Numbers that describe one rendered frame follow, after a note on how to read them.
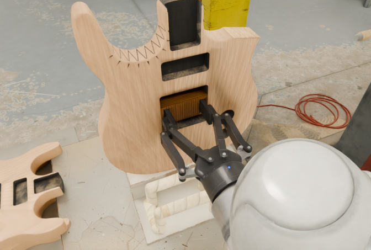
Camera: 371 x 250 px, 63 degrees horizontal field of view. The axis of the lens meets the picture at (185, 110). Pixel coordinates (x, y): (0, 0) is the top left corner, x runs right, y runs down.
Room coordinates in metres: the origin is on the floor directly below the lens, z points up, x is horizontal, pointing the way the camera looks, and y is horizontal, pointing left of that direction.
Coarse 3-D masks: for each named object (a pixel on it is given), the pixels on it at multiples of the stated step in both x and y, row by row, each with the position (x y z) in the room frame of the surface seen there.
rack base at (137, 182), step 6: (174, 168) 0.54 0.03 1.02; (126, 174) 0.52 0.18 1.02; (132, 174) 0.52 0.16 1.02; (138, 174) 0.52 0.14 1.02; (144, 174) 0.52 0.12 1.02; (150, 174) 0.52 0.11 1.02; (156, 174) 0.52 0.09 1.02; (162, 174) 0.52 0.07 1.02; (168, 174) 0.53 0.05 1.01; (132, 180) 0.50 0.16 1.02; (138, 180) 0.50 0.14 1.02; (144, 180) 0.50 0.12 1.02; (150, 180) 0.51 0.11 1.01; (132, 186) 0.49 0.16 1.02; (138, 186) 0.49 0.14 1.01; (144, 186) 0.50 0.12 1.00; (132, 192) 0.48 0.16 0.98; (138, 192) 0.49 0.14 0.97; (144, 192) 0.50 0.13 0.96; (132, 198) 0.49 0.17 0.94; (138, 198) 0.49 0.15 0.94
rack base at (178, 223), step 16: (160, 192) 0.51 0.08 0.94; (176, 192) 0.51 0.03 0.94; (192, 192) 0.51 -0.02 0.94; (144, 208) 0.46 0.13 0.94; (192, 208) 0.46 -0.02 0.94; (208, 208) 0.46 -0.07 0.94; (144, 224) 0.40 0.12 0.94; (176, 224) 0.40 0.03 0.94; (192, 224) 0.40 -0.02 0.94; (160, 240) 0.36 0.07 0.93
